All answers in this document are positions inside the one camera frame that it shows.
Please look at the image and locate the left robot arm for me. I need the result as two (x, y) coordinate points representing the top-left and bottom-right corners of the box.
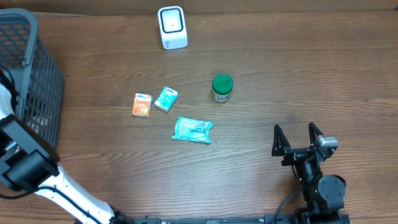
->
(1, 67), (132, 223)

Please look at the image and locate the grey plastic mesh basket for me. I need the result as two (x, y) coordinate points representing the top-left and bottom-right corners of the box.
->
(1, 8), (65, 147)

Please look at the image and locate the green lid jar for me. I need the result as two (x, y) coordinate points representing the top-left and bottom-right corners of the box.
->
(211, 74), (234, 103)

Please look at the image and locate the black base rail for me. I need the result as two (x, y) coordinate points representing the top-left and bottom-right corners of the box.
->
(129, 214), (351, 224)

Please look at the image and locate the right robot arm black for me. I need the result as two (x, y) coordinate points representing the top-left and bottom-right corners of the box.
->
(272, 123), (350, 224)

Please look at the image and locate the orange tissue pack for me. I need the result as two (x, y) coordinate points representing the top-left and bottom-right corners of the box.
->
(132, 93), (153, 118)

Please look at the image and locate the teal tissue pack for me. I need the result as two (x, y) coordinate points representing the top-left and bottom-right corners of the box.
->
(154, 86), (178, 113)

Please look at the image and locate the white barcode scanner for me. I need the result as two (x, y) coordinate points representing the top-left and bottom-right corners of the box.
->
(157, 6), (188, 50)

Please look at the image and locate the teal wet wipes pack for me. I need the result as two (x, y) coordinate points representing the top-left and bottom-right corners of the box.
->
(172, 116), (213, 144)

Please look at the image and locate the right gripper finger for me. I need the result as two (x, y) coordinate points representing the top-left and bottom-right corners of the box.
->
(308, 122), (323, 145)
(272, 124), (291, 157)

